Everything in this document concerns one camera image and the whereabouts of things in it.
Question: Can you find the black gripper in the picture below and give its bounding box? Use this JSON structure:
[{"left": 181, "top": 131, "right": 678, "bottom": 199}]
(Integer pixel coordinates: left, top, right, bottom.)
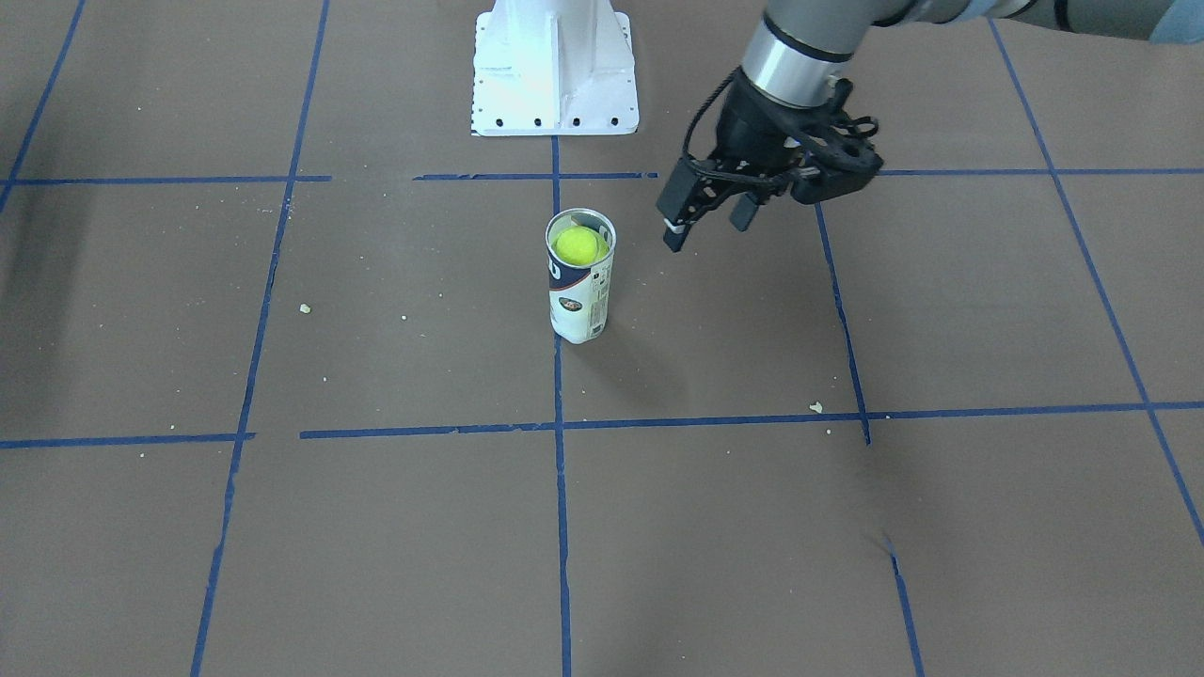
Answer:
[{"left": 657, "top": 71, "right": 813, "bottom": 253}]

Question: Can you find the yellow-green tennis ball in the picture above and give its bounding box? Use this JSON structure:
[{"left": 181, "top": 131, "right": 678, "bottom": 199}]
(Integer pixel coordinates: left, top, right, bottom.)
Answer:
[{"left": 553, "top": 226, "right": 610, "bottom": 267}]

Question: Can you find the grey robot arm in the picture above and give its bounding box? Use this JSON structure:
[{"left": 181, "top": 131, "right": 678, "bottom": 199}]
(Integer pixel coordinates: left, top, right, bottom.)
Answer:
[{"left": 657, "top": 1, "right": 1203, "bottom": 252}]

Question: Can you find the clear tennis ball can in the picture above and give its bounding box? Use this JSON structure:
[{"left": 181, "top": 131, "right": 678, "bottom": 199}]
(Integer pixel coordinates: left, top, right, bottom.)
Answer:
[{"left": 545, "top": 208, "right": 618, "bottom": 345}]

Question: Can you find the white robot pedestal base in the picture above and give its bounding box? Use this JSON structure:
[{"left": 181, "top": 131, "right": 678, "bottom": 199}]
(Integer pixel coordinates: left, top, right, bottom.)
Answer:
[{"left": 470, "top": 1, "right": 641, "bottom": 137}]

